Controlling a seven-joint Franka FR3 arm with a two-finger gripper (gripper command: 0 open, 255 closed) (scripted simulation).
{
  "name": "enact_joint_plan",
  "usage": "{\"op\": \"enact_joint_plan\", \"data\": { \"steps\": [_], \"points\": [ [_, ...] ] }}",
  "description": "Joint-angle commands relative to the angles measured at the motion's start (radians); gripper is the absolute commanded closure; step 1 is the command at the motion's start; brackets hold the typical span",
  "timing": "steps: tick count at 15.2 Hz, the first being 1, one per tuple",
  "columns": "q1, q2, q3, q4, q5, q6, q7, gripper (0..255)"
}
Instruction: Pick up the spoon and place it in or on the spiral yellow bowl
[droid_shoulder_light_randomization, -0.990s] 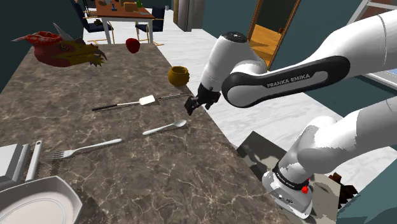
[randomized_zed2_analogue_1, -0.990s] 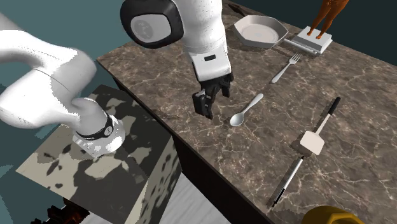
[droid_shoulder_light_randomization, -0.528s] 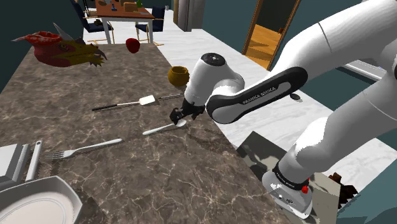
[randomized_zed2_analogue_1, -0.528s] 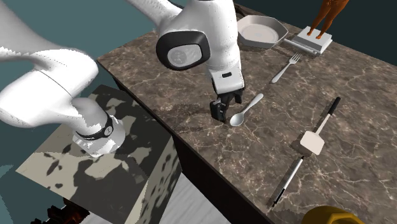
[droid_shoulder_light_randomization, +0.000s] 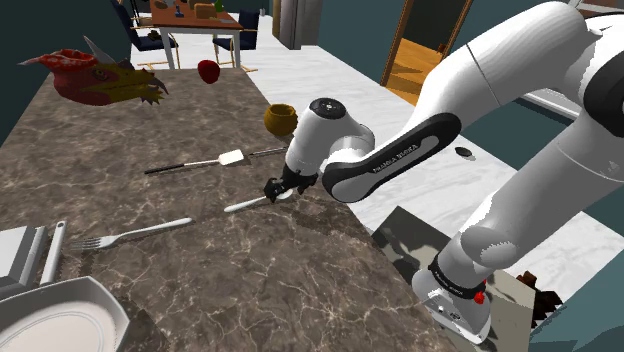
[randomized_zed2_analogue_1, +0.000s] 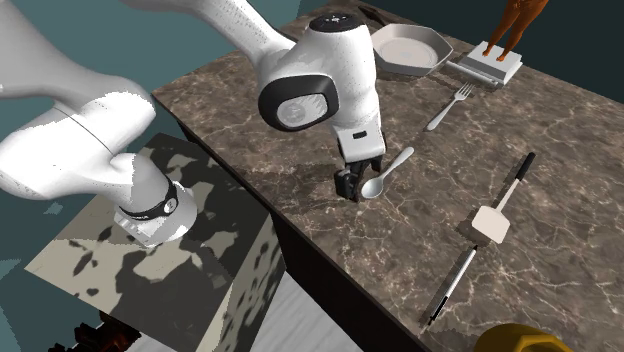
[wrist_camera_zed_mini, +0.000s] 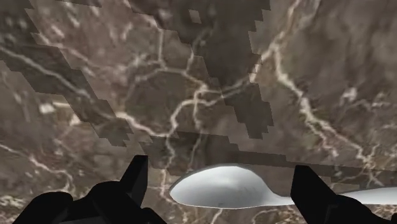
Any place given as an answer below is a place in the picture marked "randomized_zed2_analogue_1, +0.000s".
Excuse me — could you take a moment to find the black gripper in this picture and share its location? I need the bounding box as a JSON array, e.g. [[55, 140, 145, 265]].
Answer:
[[333, 155, 385, 202]]

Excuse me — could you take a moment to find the silver spoon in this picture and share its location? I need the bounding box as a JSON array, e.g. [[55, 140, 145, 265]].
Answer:
[[360, 146, 416, 201]]

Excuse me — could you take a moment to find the silver fork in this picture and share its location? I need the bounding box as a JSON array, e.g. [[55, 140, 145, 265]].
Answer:
[[425, 81, 477, 132]]

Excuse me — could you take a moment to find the white octagonal plate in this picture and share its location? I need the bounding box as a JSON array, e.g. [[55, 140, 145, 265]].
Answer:
[[370, 23, 455, 78]]

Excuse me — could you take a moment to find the black and white pen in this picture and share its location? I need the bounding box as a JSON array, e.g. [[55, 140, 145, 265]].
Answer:
[[425, 245, 479, 329]]

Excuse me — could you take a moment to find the silver grey stick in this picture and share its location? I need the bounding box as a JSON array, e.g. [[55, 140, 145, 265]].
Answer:
[[445, 60, 501, 89]]

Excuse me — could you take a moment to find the orange figure on white base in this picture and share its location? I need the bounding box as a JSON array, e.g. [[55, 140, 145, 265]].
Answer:
[[459, 0, 550, 87]]

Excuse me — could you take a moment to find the brown marble top table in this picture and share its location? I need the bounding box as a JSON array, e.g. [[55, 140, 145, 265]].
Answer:
[[151, 0, 624, 352]]

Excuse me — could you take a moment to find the patterned robot stand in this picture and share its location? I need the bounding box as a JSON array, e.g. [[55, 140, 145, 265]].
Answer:
[[24, 132, 289, 352]]

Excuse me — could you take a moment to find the yellow rounded object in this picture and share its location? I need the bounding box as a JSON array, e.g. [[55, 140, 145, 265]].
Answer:
[[469, 322, 575, 352]]

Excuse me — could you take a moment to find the white spatula with black handle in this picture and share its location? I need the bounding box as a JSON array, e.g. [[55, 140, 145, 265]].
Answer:
[[470, 151, 537, 245]]

